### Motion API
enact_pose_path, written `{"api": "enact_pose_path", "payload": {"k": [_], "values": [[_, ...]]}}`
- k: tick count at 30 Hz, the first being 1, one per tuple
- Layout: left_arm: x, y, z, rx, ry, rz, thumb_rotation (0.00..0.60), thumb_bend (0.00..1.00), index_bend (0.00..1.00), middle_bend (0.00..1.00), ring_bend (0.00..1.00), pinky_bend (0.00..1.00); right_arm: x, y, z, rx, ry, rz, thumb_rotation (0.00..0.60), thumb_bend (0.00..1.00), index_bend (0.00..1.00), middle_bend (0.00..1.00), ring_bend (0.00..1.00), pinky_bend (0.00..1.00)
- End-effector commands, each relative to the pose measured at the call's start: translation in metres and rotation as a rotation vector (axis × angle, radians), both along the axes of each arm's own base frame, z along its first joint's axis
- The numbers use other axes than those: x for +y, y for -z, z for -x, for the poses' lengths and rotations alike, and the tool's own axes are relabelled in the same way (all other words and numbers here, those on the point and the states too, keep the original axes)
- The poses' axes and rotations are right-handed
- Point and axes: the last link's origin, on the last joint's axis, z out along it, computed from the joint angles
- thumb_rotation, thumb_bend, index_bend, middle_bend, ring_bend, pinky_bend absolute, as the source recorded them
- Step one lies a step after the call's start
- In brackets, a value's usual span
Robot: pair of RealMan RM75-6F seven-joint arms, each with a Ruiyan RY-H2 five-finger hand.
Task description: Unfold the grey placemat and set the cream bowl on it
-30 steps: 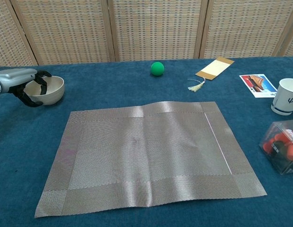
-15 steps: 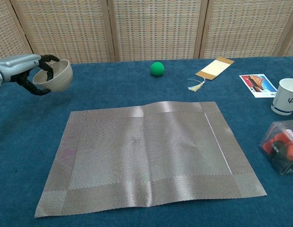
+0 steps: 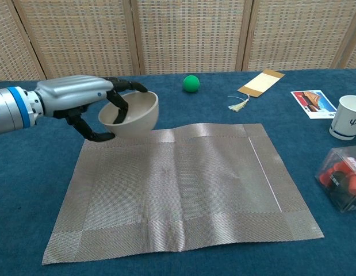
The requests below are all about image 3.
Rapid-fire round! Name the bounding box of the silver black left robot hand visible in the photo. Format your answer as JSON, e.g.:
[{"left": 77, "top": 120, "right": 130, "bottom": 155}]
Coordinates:
[{"left": 33, "top": 75, "right": 149, "bottom": 142}]

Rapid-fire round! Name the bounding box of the white round bowl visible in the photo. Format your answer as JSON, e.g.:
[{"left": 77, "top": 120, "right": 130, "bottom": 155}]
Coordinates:
[{"left": 98, "top": 91, "right": 160, "bottom": 141}]

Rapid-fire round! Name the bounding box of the woven beige placemat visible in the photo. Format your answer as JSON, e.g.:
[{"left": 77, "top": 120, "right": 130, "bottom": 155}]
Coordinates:
[{"left": 41, "top": 122, "right": 326, "bottom": 266}]

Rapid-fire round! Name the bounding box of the woven wicker folding screen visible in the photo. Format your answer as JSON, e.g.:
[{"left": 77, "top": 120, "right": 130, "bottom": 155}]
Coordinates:
[{"left": 0, "top": 0, "right": 356, "bottom": 83}]

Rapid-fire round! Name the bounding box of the blue carpet table cover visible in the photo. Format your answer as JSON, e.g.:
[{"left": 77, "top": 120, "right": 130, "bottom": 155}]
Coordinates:
[{"left": 0, "top": 68, "right": 356, "bottom": 276}]

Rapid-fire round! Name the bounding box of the green foam ball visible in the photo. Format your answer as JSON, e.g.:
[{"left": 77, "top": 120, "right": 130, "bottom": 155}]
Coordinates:
[{"left": 182, "top": 75, "right": 201, "bottom": 93}]

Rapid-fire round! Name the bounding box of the tan bookmark with tassel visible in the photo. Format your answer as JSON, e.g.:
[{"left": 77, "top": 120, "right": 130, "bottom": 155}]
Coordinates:
[{"left": 227, "top": 69, "right": 285, "bottom": 113}]

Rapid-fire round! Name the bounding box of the photo postcard with red building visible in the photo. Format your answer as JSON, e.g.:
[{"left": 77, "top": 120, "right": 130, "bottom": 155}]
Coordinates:
[{"left": 290, "top": 89, "right": 338, "bottom": 120}]

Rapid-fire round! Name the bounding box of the white paper cup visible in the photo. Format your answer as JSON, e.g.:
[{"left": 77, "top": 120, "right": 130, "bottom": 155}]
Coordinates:
[{"left": 328, "top": 95, "right": 356, "bottom": 141}]

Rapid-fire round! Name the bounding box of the clear box with red items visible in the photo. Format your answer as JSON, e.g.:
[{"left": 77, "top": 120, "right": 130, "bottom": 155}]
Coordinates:
[{"left": 315, "top": 145, "right": 356, "bottom": 213}]

